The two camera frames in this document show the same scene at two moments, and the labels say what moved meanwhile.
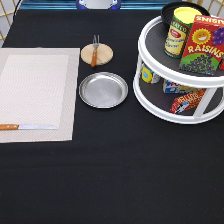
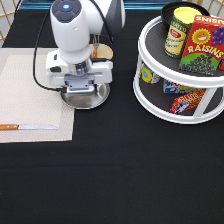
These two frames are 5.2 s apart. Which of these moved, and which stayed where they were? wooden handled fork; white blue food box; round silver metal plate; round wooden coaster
Moved: round silver metal plate
Stayed: wooden handled fork; white blue food box; round wooden coaster
